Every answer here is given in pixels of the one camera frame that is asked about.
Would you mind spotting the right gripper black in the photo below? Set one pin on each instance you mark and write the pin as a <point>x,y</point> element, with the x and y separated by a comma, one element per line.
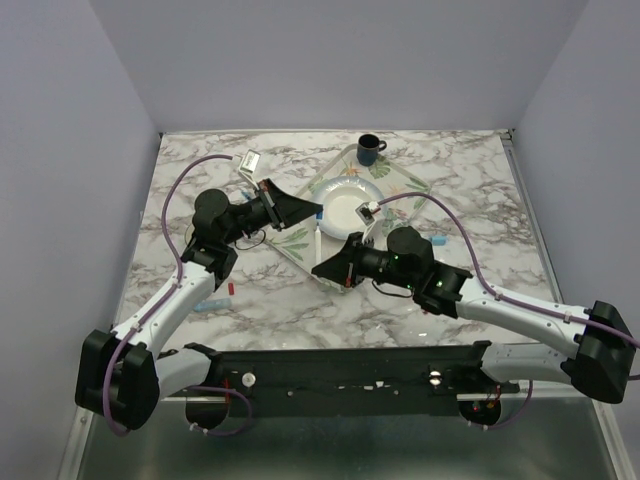
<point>344,268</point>

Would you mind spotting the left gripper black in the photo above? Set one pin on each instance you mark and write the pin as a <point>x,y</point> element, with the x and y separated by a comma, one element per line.
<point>290,210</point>

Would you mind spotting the white blue acrylic marker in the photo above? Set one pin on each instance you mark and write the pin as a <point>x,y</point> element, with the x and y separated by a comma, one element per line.
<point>318,244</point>

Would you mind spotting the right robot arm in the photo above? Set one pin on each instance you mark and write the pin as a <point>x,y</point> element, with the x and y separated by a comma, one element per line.
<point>590,349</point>

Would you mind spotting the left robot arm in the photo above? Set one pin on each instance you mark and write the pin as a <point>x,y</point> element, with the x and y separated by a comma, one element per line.
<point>122,375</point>

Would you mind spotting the white blue-rimmed plate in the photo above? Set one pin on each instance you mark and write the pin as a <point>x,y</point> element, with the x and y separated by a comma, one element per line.
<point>340,198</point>

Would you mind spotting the dark blue mug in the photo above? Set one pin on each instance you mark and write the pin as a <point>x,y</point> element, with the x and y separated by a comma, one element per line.
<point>369,147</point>

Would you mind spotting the light blue highlighter cap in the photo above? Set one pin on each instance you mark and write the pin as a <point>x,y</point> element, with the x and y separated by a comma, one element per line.
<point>438,240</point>

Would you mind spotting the light blue highlighter body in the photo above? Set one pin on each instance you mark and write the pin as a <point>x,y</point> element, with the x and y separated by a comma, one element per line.
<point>213,305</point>

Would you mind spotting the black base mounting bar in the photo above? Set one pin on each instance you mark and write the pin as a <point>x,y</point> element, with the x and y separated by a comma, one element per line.
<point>354,382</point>

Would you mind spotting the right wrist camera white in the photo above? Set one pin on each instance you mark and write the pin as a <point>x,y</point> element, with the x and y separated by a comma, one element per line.
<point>367,213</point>

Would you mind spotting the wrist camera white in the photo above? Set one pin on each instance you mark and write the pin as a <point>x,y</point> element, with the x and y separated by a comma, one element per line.
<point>248,166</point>
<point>367,213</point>

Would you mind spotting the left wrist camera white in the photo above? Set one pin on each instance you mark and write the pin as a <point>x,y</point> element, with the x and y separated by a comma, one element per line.
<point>248,166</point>

